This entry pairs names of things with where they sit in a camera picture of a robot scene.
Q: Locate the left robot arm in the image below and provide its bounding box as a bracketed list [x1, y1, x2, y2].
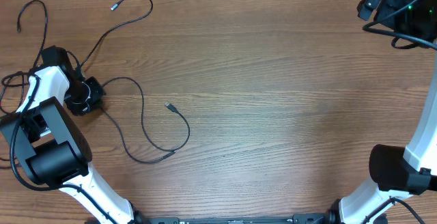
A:
[1, 46, 148, 223]

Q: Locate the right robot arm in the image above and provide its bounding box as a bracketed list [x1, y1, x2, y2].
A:
[302, 0, 436, 223]

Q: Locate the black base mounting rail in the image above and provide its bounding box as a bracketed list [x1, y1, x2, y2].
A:
[145, 213, 336, 224]

